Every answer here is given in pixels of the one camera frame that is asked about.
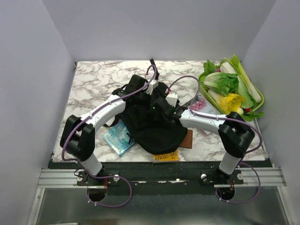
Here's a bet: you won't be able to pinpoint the black backpack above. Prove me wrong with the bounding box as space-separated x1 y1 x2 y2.
110 82 187 155

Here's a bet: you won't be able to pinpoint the brown leather wallet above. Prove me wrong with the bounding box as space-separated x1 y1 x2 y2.
179 129 193 149

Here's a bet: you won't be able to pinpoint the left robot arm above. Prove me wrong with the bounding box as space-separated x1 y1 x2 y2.
60 75 158 185

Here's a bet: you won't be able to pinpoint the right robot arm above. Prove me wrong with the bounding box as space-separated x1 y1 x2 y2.
151 97 255 184

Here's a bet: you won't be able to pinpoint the white book pink flowers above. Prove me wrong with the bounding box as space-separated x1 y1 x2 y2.
182 95 221 138

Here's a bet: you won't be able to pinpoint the teal fantasy book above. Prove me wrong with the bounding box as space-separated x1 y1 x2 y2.
103 120 135 157

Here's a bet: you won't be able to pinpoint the green vegetable tray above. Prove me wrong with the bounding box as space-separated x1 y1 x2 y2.
196 70 265 121

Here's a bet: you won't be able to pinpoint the orange treehouse book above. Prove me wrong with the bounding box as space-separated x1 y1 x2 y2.
153 150 179 162

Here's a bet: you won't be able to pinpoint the napa cabbage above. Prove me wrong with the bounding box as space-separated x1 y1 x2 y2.
203 72 239 96

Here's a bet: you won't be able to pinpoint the yellow flower vegetable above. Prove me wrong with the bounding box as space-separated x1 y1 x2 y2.
218 93 246 115

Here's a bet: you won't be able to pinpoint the white daikon radish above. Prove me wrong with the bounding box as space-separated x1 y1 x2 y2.
220 62 237 74

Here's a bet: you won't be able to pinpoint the green celery stalk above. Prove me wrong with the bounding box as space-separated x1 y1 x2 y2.
225 55 262 103

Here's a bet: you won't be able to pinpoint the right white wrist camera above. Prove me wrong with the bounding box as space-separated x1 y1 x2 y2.
165 91 178 107

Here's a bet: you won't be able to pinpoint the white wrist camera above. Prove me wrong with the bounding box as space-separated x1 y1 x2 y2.
146 80 158 95
165 91 178 107

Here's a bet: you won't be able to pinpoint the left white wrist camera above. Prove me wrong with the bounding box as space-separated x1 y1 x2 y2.
146 80 158 95

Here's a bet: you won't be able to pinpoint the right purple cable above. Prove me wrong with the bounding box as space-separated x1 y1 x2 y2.
167 75 263 204

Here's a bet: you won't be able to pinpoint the aluminium mounting rail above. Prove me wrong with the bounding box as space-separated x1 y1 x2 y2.
37 167 286 189

